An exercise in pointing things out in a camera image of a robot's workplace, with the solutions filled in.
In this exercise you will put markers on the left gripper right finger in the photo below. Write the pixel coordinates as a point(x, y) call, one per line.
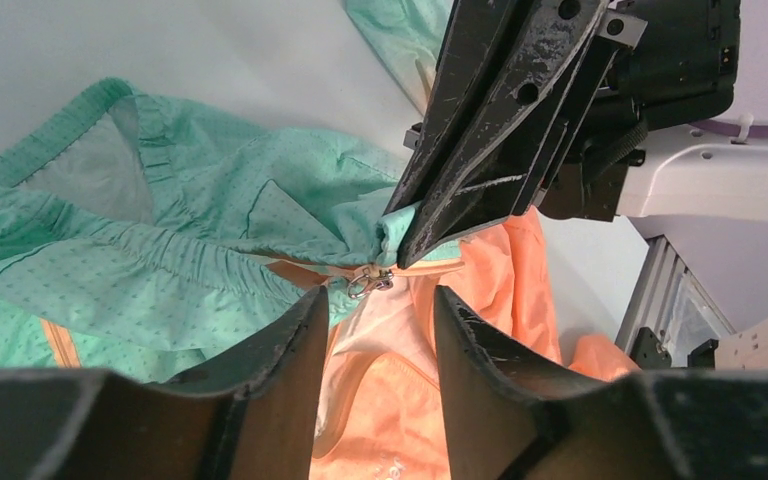
point(510, 413)

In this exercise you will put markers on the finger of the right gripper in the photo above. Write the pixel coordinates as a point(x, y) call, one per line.
point(489, 78)

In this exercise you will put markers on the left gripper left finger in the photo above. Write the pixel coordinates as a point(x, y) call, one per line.
point(248, 413)

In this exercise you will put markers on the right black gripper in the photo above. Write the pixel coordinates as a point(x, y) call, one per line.
point(681, 70)

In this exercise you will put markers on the silver zipper slider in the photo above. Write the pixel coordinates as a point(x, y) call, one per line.
point(367, 280)

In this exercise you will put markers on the teal and orange jacket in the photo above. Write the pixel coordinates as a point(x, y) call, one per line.
point(148, 234)

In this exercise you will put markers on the aluminium frame rail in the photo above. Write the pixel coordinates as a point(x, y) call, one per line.
point(671, 321)

